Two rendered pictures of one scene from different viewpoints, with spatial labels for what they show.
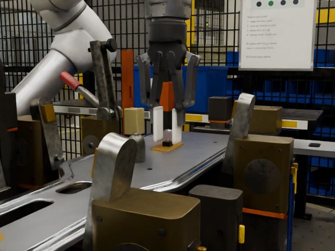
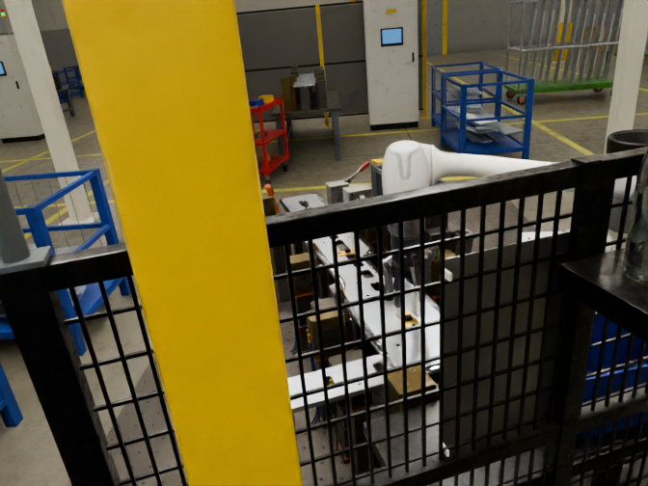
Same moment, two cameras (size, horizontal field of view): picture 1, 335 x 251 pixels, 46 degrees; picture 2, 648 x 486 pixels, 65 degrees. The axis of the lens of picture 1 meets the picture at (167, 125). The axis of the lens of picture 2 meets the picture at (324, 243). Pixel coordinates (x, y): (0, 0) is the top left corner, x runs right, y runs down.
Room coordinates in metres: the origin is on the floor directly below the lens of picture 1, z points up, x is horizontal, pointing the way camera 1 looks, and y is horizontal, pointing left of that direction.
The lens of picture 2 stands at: (1.50, -0.88, 1.72)
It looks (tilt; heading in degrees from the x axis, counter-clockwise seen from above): 23 degrees down; 139
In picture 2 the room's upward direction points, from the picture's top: 5 degrees counter-clockwise
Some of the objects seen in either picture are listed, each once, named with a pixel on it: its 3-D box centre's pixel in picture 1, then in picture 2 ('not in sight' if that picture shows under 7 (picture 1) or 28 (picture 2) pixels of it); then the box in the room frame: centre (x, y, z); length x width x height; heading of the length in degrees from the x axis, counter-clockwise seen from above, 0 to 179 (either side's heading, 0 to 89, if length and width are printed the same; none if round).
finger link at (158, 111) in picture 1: (158, 124); (415, 302); (0.79, 0.02, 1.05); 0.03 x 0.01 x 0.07; 154
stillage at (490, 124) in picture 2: not in sight; (481, 116); (-1.94, 4.91, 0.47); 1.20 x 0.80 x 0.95; 136
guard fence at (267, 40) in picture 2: not in sight; (322, 67); (-5.36, 5.42, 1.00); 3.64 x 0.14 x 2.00; 44
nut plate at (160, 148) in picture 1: (167, 144); (408, 317); (0.79, 0.00, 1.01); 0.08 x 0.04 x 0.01; 154
